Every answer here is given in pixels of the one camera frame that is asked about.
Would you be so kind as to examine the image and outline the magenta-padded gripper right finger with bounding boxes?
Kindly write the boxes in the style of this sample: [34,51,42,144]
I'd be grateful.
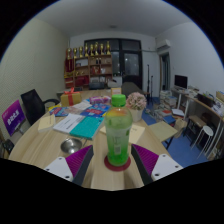
[130,143,184,186]

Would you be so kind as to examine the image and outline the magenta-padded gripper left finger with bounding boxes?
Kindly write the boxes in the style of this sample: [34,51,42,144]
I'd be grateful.
[43,144,95,187]

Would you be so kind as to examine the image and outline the green-capped clear drink bottle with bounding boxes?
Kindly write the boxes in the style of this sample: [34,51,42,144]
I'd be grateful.
[103,93,134,167]

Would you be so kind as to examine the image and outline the small metal cup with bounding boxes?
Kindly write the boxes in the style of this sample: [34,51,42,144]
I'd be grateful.
[60,137,83,156]

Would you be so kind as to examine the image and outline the light wooden side table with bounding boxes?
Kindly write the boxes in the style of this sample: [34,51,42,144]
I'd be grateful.
[148,120,179,150]

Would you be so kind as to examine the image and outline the pale yellow envelope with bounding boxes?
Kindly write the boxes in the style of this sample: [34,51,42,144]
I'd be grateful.
[99,123,146,145]

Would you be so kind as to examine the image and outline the white book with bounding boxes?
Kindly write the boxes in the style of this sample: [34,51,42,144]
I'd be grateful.
[52,112,86,135]

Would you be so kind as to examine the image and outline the pale yellow notepad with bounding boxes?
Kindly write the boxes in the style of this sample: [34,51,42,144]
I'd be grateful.
[37,113,57,134]

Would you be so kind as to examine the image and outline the teal book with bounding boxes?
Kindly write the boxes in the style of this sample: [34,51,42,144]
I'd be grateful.
[69,115,105,141]

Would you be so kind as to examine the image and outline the flat round red coaster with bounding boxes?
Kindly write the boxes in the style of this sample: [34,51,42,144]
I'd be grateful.
[103,153,132,173]

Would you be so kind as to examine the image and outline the white round stool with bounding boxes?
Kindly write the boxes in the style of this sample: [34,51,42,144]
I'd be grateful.
[194,125,215,158]

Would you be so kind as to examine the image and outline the brown wooden stool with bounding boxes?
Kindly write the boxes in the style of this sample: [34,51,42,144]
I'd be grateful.
[184,114,207,138]

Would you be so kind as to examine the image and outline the black bag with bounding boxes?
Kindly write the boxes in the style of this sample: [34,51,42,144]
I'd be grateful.
[0,138,15,156]

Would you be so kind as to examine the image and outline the blue book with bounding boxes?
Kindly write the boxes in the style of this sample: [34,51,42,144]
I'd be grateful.
[79,103,111,118]

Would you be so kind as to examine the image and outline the pile of books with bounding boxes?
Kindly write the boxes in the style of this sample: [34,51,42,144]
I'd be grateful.
[159,89,178,111]

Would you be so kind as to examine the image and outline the black office chair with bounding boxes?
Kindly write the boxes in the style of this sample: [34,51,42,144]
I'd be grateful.
[20,88,61,127]

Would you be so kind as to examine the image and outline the purple sign board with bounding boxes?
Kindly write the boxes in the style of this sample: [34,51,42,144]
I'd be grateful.
[1,99,27,137]

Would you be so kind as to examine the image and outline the yellow gift box red ribbon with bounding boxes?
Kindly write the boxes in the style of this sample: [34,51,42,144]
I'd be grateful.
[60,87,83,108]

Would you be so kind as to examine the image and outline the pink flowers in white pot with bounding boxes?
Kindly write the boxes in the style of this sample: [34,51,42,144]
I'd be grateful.
[125,91,148,123]

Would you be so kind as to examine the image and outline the long white-legged desk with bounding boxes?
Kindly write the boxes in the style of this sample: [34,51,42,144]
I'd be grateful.
[171,87,224,161]

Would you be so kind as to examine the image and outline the pink flat box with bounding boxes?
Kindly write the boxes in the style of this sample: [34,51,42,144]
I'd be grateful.
[89,95,112,105]

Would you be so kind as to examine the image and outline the grey chair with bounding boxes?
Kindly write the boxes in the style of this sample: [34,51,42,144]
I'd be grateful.
[121,81,147,98]

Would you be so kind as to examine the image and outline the black computer monitor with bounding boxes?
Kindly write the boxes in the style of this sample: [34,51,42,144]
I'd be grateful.
[174,74,189,90]

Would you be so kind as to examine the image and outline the black tripod stand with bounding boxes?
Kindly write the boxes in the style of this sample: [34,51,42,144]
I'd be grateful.
[146,64,155,98]

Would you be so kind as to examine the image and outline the orange upright card box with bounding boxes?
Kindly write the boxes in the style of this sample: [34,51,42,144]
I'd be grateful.
[110,87,123,98]

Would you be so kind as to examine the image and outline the wooden shelf unit with trophies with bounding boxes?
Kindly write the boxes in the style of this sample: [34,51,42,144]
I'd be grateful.
[63,41,114,90]

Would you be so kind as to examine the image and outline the black framed glass door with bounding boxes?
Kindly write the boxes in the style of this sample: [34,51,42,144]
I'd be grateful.
[83,38,144,89]

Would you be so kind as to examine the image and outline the white wall air conditioner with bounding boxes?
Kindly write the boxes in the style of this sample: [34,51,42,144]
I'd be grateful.
[155,39,172,53]

